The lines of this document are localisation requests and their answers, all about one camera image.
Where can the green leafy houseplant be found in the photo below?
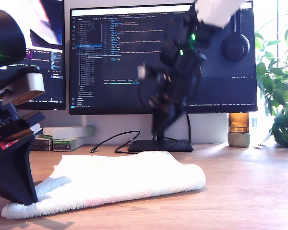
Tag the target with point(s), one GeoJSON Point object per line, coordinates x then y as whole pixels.
{"type": "Point", "coordinates": [278, 91]}

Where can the amber glass lamp grey base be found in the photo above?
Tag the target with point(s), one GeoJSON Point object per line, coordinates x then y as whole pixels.
{"type": "Point", "coordinates": [238, 141]}

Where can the black monitor with terminal windows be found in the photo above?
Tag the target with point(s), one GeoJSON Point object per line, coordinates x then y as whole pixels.
{"type": "Point", "coordinates": [55, 72]}

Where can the pastel checked fluffy tea towel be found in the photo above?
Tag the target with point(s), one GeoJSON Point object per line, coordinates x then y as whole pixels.
{"type": "Point", "coordinates": [110, 177]}

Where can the black monitor stand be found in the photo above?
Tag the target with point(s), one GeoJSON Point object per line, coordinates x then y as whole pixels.
{"type": "Point", "coordinates": [160, 146]}

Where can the black headphones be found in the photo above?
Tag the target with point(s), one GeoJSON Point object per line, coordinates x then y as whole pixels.
{"type": "Point", "coordinates": [235, 49]}

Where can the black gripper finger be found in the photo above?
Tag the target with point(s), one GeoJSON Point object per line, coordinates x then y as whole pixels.
{"type": "Point", "coordinates": [12, 172]}
{"type": "Point", "coordinates": [164, 122]}

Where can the green and white long box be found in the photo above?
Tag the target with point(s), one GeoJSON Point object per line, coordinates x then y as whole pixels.
{"type": "Point", "coordinates": [69, 145]}

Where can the dark brown small box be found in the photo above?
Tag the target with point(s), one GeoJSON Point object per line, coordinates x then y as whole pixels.
{"type": "Point", "coordinates": [42, 145]}

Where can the pale grey wrist camera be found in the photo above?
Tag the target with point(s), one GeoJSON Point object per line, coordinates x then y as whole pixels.
{"type": "Point", "coordinates": [33, 83]}
{"type": "Point", "coordinates": [141, 72]}

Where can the black Huawei monitor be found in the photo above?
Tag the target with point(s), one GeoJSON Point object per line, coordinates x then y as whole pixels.
{"type": "Point", "coordinates": [124, 95]}

